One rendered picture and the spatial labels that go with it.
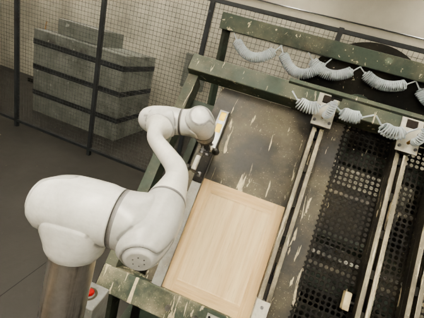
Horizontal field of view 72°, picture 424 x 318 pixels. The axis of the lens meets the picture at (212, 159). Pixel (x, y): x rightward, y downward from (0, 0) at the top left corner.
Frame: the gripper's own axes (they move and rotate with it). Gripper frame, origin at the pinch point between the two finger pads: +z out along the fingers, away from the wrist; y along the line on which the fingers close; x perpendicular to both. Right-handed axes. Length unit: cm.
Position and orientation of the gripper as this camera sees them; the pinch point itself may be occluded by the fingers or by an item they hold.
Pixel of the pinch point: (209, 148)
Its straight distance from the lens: 142.5
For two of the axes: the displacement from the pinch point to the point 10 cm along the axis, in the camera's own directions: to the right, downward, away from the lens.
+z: 0.8, 2.5, 9.6
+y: -3.6, 9.1, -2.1
